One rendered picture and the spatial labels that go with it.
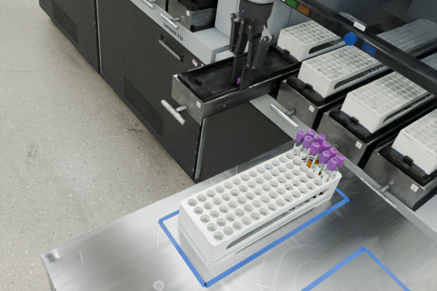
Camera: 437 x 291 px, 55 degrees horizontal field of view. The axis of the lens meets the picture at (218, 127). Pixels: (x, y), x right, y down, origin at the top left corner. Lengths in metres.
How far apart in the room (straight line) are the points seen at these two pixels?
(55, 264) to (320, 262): 0.43
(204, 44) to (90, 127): 0.94
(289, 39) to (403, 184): 0.51
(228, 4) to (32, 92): 1.33
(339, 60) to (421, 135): 0.30
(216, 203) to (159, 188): 1.15
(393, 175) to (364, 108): 0.17
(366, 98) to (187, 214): 0.57
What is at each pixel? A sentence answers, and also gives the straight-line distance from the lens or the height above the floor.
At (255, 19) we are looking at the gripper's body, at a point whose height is 1.01.
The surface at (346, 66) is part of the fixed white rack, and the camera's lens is 1.17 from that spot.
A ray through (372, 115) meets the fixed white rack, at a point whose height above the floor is 0.86.
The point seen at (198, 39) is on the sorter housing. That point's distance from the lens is 1.41.
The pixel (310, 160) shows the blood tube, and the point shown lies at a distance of 0.79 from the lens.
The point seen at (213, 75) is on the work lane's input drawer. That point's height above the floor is 0.80.
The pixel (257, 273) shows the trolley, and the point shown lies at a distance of 0.72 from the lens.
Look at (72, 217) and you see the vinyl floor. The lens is 1.79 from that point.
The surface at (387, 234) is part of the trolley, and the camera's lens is 0.85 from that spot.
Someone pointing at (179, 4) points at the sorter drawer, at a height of 0.80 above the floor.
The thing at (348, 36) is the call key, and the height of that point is 0.99.
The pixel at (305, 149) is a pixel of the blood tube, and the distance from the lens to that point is 0.79.
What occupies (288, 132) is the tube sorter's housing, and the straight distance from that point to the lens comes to 1.19.
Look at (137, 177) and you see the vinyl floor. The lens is 1.90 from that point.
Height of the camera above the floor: 1.43
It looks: 41 degrees down
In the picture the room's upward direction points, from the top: 10 degrees clockwise
